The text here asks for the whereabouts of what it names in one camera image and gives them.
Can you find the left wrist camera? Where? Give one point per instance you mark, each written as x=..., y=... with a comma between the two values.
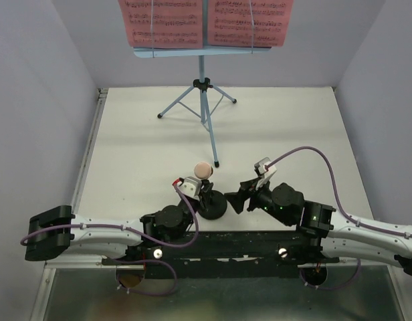
x=190, y=187

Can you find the left aluminium edge rail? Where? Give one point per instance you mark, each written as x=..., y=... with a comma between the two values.
x=82, y=174

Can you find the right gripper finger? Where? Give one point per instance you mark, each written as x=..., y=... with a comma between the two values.
x=236, y=200
x=249, y=186

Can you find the pink sheet music page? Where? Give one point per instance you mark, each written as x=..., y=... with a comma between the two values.
x=246, y=23
x=163, y=24

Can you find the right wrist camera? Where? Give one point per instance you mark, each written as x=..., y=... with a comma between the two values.
x=264, y=171

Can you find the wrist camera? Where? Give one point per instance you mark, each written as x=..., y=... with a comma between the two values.
x=264, y=171
x=190, y=187

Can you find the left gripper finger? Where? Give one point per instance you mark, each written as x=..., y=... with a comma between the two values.
x=206, y=188
x=204, y=202

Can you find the blue music stand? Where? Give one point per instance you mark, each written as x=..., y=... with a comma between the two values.
x=202, y=83

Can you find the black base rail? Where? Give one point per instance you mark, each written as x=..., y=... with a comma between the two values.
x=218, y=254

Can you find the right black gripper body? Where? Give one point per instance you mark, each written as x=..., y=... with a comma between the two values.
x=261, y=197

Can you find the metal front plate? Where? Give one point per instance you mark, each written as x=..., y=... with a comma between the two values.
x=374, y=292

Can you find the pink microphone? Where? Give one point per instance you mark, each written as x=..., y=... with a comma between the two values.
x=203, y=170

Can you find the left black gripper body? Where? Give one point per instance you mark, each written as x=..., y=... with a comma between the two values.
x=185, y=208

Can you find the black microphone stand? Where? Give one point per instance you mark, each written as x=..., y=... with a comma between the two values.
x=218, y=206

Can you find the right pink sheet music page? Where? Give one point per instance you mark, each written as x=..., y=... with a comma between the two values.
x=246, y=23

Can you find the left pink sheet music page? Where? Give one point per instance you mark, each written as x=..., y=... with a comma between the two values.
x=163, y=24

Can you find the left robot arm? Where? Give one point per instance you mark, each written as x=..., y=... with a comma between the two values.
x=58, y=230

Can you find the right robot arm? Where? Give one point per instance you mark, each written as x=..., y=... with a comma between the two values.
x=335, y=233

